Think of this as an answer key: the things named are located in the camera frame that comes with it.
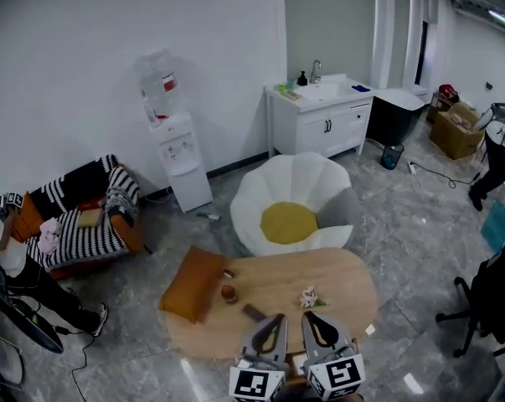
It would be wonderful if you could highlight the clear water jug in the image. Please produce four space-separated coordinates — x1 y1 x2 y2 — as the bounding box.
139 48 182 121

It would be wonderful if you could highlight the black mesh wastebasket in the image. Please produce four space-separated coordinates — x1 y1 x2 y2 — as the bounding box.
380 142 405 171

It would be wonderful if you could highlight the white flower-shaped chair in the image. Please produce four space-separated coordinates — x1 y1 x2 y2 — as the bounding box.
229 152 356 258

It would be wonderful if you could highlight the pink artificial flower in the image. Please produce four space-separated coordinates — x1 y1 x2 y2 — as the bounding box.
298 285 327 310

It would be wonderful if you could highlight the white sink cabinet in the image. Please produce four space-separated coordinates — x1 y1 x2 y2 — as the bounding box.
263 72 377 161

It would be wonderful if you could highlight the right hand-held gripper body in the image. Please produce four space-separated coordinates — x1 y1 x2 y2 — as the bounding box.
301 336 367 402

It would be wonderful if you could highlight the red book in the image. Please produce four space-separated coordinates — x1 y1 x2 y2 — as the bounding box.
76 197 107 212

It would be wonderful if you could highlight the dark blue box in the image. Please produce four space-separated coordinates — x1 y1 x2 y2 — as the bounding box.
242 302 272 322

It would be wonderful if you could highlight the white water dispenser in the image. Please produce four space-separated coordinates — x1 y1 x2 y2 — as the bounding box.
148 111 214 214

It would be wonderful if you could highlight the wooden coffee table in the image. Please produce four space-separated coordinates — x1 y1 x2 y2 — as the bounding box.
163 247 379 362

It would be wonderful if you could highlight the black office chair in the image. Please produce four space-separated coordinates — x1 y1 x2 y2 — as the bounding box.
435 240 505 358

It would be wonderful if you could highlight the dark green bin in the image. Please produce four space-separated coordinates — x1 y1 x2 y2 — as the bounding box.
365 88 425 147

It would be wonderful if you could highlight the black floor cable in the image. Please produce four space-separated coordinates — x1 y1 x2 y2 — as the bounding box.
54 324 96 402

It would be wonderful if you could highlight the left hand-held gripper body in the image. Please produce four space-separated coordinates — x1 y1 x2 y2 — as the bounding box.
228 340 291 402

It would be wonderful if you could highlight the black door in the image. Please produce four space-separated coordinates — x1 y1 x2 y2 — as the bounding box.
419 19 430 87

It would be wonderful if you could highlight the cola bottle red cap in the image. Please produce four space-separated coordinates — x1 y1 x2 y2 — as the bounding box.
220 283 240 306

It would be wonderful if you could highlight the orange sofa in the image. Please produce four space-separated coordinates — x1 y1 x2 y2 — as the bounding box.
8 153 147 280

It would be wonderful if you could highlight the pink cloth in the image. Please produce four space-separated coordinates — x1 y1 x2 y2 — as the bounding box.
37 217 63 254

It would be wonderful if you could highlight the beige box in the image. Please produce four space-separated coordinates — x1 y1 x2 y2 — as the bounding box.
76 208 105 229

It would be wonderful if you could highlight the orange pillow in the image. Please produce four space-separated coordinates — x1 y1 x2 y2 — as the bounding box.
157 245 228 325

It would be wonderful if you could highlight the black ironing board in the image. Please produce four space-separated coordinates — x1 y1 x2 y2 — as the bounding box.
0 261 64 355

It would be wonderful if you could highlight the red bag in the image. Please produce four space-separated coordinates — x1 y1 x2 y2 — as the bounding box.
438 84 461 104

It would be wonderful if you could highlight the black power cable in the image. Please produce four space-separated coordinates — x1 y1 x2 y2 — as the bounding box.
410 161 482 190

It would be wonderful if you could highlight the large cardboard box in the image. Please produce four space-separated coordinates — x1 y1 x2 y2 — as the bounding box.
428 101 486 161

